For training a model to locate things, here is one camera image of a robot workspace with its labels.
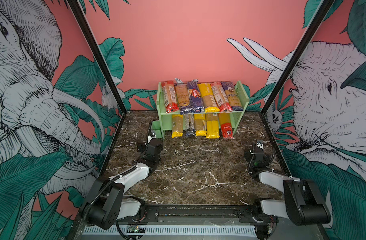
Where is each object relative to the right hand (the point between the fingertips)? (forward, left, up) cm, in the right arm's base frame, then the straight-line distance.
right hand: (256, 148), depth 90 cm
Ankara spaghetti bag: (+24, +15, +22) cm, 36 cm away
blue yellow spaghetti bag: (+28, +46, +22) cm, 58 cm away
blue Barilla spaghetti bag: (+21, +37, +23) cm, 49 cm away
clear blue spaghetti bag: (+11, +41, +9) cm, 43 cm away
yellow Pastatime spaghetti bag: (+17, +30, +22) cm, 41 cm away
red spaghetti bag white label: (+18, +23, +23) cm, 37 cm away
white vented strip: (-41, +23, -7) cm, 48 cm away
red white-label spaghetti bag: (+20, +53, +24) cm, 61 cm away
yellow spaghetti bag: (+12, +27, +7) cm, 30 cm away
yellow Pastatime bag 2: (+11, +49, +9) cm, 51 cm away
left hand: (+3, +66, +8) cm, 66 cm away
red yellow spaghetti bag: (+11, +18, +8) cm, 23 cm away
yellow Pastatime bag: (+13, +34, +8) cm, 38 cm away
